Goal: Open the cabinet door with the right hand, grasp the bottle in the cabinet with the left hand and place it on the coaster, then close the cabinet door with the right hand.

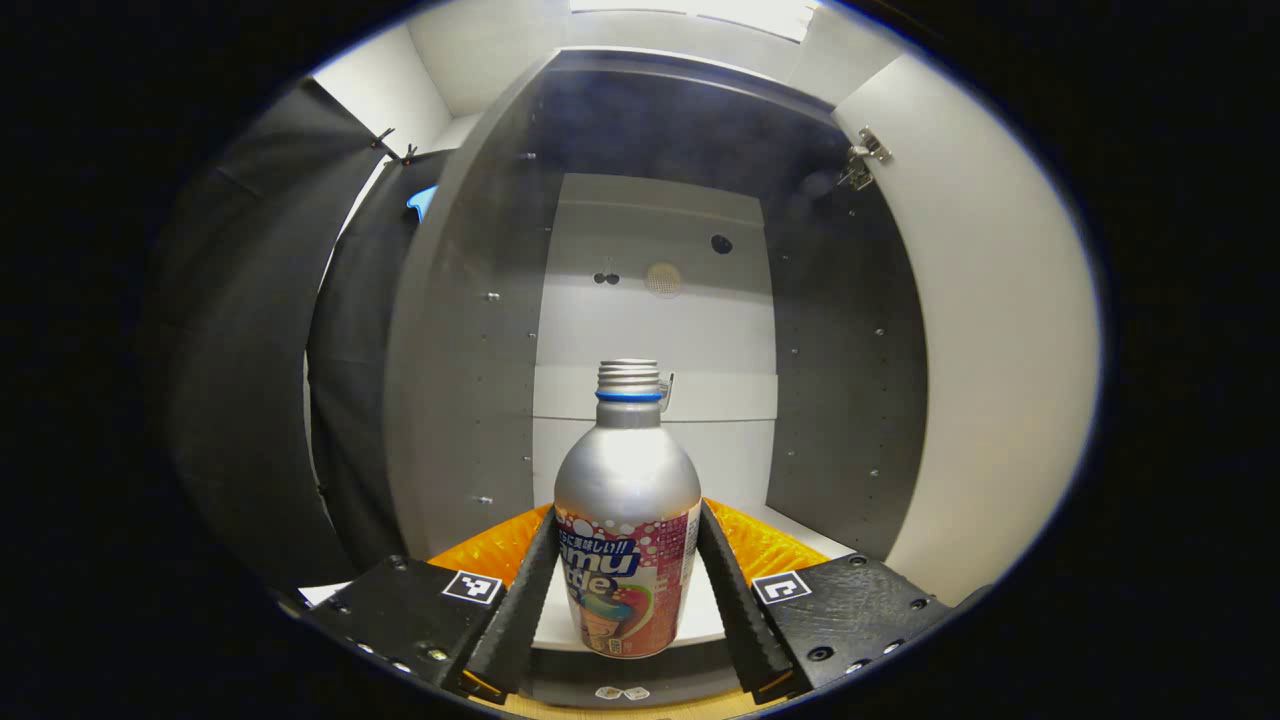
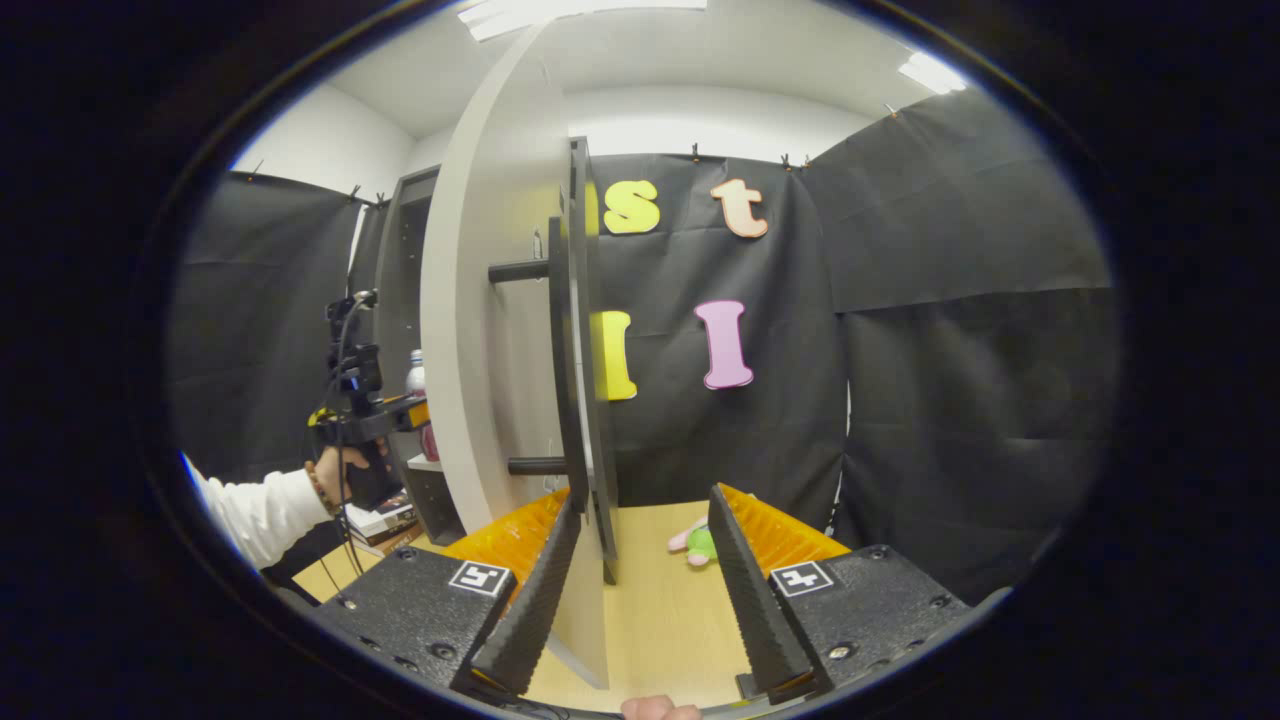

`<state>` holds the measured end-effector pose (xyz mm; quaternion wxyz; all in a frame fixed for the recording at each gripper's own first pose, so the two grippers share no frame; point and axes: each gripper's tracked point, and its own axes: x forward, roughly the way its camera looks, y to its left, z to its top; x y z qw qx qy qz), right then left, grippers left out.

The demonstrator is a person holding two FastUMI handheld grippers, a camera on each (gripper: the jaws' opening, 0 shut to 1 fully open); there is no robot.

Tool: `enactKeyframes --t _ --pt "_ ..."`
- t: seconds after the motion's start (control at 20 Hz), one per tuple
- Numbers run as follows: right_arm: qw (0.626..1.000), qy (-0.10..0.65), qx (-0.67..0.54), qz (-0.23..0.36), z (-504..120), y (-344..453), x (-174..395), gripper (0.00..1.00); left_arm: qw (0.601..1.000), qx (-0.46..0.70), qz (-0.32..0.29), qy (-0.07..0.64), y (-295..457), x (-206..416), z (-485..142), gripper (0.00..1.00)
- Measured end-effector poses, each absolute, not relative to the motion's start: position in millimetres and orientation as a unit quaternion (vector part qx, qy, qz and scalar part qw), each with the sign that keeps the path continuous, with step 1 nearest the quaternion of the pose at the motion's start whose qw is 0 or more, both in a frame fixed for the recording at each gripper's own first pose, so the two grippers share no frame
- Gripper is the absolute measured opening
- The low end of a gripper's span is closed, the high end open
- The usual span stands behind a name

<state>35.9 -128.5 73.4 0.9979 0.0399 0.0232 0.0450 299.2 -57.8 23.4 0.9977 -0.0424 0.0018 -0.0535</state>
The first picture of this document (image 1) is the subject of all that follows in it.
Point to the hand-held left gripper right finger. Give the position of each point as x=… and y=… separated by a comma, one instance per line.
x=735, y=610

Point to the metal door hinge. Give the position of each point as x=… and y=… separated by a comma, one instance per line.
x=866, y=152

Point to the dark grey cabinet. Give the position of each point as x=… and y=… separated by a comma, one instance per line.
x=650, y=330

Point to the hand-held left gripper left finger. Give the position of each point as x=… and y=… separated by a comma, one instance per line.
x=525, y=610

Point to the silver bottle with pink label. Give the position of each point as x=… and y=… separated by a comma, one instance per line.
x=625, y=480

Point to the grey cabinet door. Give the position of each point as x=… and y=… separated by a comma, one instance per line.
x=1000, y=350

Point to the black backdrop cloth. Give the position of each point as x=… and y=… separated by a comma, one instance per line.
x=250, y=350

